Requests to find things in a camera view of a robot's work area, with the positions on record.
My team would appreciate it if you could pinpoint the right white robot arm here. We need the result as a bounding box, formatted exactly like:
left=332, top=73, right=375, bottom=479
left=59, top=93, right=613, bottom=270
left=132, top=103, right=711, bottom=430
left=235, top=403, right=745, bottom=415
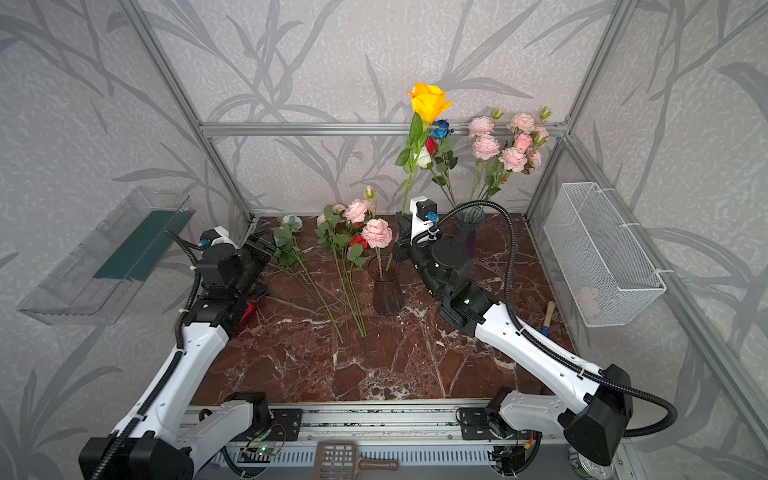
left=395, top=196, right=678, bottom=467

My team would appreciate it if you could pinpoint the blue rose stem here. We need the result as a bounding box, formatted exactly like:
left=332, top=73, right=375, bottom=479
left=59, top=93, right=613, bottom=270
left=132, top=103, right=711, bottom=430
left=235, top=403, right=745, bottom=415
left=429, top=120, right=452, bottom=139

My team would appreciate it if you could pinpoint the pink rose bud stem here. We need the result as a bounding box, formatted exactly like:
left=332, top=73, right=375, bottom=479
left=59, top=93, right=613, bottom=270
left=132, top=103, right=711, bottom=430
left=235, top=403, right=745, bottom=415
left=513, top=133, right=533, bottom=153

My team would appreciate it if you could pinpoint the blue scoop brush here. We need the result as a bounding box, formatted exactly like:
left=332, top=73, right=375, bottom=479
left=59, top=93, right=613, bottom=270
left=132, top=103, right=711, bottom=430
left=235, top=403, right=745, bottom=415
left=540, top=301, right=557, bottom=337

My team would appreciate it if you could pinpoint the brown plastic scoop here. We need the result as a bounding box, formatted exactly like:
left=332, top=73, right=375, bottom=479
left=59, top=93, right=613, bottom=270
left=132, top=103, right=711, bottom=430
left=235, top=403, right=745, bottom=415
left=312, top=441, right=399, bottom=480

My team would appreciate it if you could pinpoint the white pink-edged rose stem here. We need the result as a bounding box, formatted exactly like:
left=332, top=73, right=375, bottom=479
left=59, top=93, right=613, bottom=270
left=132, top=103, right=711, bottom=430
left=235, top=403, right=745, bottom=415
left=507, top=107, right=552, bottom=143

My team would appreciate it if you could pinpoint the dark red glass vase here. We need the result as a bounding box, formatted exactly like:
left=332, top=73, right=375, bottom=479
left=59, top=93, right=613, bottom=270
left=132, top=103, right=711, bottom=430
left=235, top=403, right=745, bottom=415
left=367, top=258, right=405, bottom=317

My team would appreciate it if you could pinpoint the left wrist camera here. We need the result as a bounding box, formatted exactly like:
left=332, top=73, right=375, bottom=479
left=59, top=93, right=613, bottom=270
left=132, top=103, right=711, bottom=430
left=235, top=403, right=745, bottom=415
left=198, top=226, right=238, bottom=249

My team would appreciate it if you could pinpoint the orange rose stem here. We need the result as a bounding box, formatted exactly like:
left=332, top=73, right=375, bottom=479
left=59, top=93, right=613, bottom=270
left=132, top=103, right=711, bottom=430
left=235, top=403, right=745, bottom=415
left=396, top=83, right=452, bottom=214

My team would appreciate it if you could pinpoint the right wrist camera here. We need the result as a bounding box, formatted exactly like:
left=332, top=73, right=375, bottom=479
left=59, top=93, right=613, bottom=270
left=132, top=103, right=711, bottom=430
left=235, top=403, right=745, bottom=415
left=409, top=196, right=439, bottom=246

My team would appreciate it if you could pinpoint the light pink rose stem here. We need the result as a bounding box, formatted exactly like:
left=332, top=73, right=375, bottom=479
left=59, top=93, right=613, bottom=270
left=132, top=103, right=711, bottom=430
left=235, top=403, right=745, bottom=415
left=342, top=186, right=393, bottom=280

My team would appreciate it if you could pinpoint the pale blue flower stem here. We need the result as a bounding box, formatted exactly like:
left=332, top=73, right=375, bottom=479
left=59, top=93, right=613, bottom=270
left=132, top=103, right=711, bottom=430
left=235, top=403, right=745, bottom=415
left=270, top=215, right=345, bottom=343

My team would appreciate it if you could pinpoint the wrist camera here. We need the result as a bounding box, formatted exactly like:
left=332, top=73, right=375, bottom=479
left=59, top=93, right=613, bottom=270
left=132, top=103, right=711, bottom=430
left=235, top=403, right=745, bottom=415
left=198, top=226, right=238, bottom=249
left=409, top=196, right=439, bottom=246

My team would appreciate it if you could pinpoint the white wire basket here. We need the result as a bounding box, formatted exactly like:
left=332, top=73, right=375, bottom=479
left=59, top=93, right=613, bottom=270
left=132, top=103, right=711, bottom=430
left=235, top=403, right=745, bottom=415
left=544, top=182, right=666, bottom=328

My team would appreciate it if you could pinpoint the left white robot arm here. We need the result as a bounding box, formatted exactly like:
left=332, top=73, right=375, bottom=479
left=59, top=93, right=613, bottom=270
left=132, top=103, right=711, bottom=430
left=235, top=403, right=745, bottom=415
left=78, top=227, right=276, bottom=479

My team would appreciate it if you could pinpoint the small red rose spray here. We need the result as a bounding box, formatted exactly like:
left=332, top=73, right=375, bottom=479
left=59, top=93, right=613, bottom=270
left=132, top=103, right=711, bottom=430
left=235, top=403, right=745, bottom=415
left=315, top=204, right=368, bottom=337

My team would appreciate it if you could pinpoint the red rose stem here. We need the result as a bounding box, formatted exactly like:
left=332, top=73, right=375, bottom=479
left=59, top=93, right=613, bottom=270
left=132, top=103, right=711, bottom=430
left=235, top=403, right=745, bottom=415
left=424, top=136, right=437, bottom=155

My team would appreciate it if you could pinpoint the pale pink peony stem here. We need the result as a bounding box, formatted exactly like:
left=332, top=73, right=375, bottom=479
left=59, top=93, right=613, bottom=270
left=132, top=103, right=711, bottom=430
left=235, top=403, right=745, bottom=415
left=479, top=147, right=542, bottom=200
left=468, top=108, right=503, bottom=200

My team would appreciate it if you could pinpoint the clear plastic tray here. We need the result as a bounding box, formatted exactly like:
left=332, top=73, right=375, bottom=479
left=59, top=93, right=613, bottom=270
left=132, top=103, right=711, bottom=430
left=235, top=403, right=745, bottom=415
left=18, top=187, right=195, bottom=326

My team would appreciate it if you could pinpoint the purple glass vase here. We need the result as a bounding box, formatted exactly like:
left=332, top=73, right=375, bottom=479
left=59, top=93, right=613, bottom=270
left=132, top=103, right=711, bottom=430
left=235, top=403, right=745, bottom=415
left=454, top=206, right=485, bottom=257

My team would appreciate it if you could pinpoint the red handheld tool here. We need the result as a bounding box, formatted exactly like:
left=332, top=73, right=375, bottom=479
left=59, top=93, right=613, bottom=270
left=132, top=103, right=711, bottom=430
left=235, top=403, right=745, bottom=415
left=235, top=301, right=258, bottom=335

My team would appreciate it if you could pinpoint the metal tin can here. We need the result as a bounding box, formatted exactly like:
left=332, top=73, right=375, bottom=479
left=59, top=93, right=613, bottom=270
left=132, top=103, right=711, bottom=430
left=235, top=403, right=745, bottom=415
left=568, top=449, right=615, bottom=480

